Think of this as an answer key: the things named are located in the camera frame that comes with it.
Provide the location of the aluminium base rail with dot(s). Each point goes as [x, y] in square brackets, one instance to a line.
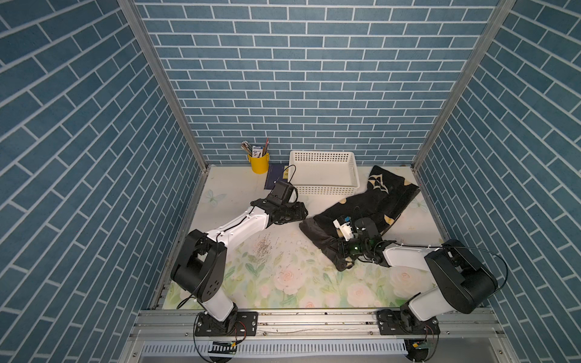
[318, 335]

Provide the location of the white blue pencil box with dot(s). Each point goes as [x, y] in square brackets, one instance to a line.
[257, 151]

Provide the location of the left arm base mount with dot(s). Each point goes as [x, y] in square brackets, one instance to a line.
[224, 323]

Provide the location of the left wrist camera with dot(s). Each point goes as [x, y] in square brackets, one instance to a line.
[281, 193]

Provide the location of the bundle of pencils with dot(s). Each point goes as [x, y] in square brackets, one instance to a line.
[247, 148]

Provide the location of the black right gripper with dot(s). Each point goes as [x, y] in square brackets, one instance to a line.
[343, 253]

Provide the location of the dark blue book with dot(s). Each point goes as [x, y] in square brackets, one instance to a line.
[276, 172]

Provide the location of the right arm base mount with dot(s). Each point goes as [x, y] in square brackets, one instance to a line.
[398, 322]

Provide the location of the red pencil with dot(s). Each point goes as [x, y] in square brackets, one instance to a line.
[265, 147]

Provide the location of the yellow metal pencil bucket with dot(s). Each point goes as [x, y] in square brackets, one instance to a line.
[259, 165]

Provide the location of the white perforated plastic basket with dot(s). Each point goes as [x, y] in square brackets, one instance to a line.
[324, 173]

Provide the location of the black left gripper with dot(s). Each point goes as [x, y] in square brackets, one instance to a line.
[299, 212]

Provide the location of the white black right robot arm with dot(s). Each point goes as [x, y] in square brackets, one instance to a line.
[462, 281]

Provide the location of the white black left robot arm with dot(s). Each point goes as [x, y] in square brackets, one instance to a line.
[200, 265]

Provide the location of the black pillowcase with cream flowers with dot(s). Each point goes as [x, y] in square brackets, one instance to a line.
[386, 196]

